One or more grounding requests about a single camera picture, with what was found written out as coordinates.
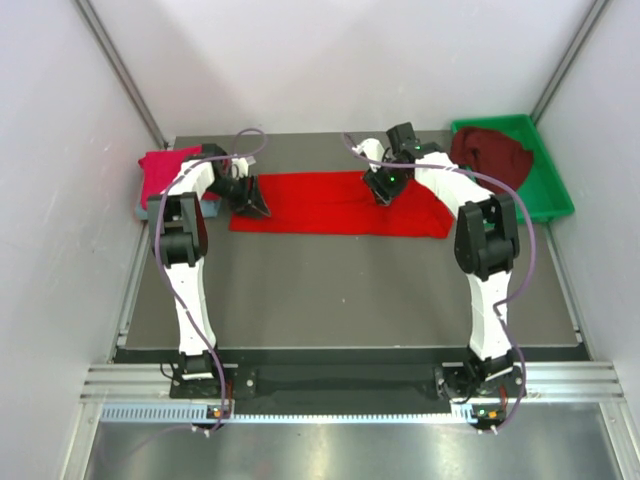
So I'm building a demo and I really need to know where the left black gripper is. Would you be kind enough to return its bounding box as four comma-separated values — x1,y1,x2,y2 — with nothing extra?
206,173,270,220

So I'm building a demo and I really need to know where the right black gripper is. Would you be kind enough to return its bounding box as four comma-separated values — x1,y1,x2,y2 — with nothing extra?
361,156,410,207

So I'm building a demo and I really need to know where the bright red t-shirt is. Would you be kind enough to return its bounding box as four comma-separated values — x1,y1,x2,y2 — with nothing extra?
229,171,454,239

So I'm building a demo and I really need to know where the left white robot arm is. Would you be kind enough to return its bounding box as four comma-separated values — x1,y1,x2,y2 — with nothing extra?
140,144,270,397

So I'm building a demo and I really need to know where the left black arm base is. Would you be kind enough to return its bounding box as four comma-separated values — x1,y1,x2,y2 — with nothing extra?
169,367,258,400

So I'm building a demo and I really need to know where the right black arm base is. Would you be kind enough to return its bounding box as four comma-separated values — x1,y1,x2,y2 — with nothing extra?
434,363,525,404

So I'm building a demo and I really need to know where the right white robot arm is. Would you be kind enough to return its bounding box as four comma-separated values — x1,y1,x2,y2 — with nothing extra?
351,123,520,402

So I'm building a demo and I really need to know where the folded grey-blue t-shirt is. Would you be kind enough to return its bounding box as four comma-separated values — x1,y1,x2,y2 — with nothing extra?
134,200,221,221

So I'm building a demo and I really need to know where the folded pink t-shirt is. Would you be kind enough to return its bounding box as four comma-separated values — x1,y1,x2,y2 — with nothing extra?
138,145,202,211

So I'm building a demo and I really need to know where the dark red t-shirt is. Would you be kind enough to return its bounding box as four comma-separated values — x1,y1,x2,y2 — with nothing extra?
450,127,534,190

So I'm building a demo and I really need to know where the green plastic bin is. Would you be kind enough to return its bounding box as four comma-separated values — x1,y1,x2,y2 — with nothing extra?
451,114,574,223

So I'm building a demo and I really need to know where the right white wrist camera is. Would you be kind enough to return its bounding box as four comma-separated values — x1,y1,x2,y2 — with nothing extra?
351,138,385,168

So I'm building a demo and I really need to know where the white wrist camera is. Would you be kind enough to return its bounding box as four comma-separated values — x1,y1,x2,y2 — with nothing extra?
231,156,256,178
351,138,385,168

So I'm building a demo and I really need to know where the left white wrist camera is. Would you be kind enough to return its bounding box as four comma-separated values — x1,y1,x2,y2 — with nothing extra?
231,156,256,178

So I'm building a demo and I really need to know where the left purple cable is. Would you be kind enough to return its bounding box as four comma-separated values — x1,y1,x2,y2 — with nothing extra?
152,128,269,436

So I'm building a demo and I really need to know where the purple cable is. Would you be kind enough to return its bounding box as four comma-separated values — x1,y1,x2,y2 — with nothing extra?
342,131,539,435
152,128,269,436

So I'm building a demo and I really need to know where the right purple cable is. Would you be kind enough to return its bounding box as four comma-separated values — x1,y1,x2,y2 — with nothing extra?
342,131,539,435

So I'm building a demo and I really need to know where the slotted cable duct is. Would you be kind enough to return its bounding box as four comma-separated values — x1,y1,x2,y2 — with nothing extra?
101,403,478,425

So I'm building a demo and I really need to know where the left corner aluminium post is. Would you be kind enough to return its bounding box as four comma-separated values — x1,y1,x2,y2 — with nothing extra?
71,0,169,149

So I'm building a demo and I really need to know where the corner aluminium post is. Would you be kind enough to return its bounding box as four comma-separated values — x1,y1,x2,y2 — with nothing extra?
71,0,169,149
530,0,612,125

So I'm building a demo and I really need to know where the right corner aluminium post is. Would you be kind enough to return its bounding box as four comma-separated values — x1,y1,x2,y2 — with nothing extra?
530,0,612,125

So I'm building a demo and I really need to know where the aluminium frame rail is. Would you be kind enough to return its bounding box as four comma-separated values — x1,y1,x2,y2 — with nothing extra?
81,361,624,403

